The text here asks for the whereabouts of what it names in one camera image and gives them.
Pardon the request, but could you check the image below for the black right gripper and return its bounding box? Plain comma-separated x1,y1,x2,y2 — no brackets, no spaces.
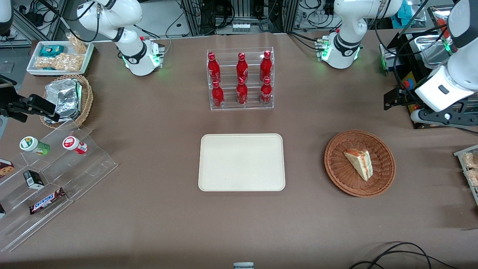
0,75,60,122

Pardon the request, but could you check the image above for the triangular sandwich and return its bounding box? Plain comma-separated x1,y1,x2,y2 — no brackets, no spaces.
344,149,374,182

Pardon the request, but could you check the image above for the light wicker basket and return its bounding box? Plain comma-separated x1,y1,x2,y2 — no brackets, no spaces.
39,74,94,129

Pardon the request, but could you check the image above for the white rectangular snack tray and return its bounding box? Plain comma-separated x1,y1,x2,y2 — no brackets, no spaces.
26,40,95,76

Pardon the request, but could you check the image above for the brown wicker basket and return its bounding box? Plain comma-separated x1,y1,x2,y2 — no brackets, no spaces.
324,129,396,198

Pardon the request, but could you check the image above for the cream plastic tray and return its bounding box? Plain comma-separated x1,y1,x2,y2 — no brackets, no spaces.
198,133,286,192

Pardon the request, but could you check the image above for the aluminium foil container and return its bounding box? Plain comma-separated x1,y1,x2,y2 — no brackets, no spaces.
44,78,83,124

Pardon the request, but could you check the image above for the green lidded cup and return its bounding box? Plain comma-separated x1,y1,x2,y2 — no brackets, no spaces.
19,136,51,156

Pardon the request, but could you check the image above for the large clear nut bag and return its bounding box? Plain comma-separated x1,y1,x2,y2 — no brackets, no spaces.
35,53,84,72

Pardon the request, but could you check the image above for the red lidded cup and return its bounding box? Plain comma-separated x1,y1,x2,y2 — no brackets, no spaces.
62,136,88,155

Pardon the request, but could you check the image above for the teal snack packet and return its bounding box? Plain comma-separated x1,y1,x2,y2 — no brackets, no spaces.
39,45,65,57

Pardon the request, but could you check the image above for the black food warmer appliance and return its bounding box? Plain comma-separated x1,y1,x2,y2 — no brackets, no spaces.
379,6,478,129

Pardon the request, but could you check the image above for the small clear nut bag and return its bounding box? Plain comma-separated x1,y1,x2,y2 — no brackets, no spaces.
66,33,88,55

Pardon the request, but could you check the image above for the brown cookie box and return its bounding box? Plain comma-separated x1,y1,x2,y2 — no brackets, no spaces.
0,159,15,179

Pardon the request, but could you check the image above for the small black box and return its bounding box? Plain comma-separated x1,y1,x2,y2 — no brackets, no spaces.
23,170,45,189

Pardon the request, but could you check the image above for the clear acrylic stepped stand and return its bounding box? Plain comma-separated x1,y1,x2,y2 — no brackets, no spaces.
0,120,119,253

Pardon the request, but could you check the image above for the Snickers chocolate bar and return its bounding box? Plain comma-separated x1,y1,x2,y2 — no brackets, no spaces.
29,188,66,215

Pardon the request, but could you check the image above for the red cola bottle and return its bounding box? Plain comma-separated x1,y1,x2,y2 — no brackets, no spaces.
207,52,221,83
236,52,249,83
260,50,272,82
212,80,225,109
260,77,273,106
236,77,248,106

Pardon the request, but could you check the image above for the clear acrylic bottle rack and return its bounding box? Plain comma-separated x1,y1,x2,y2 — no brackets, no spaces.
207,47,275,111

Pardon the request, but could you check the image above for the aluminium equipment rack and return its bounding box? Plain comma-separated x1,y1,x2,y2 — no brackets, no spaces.
179,0,299,36

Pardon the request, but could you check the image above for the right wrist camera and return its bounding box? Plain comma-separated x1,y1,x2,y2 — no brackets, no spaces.
0,108,28,123

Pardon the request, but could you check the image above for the grey wire rack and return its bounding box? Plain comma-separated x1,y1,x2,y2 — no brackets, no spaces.
454,145,478,207

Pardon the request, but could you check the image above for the black cable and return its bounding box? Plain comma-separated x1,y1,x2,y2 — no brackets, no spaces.
349,242,462,269

